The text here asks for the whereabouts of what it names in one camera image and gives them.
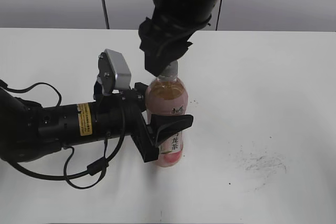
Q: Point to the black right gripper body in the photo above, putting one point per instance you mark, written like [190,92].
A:
[158,38]

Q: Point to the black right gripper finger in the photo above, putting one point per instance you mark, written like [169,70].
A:
[179,48]
[155,65]

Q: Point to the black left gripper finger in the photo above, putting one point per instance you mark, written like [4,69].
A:
[164,127]
[140,87]

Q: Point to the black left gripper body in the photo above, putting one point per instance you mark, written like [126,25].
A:
[120,114]

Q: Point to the peach oolong tea bottle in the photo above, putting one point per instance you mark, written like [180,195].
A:
[168,98]

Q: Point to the white bottle cap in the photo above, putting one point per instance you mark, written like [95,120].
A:
[170,72]

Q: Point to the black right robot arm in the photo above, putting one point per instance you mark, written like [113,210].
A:
[187,15]

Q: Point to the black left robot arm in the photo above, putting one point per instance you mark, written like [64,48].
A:
[30,131]

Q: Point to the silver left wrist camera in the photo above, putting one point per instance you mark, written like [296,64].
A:
[114,73]

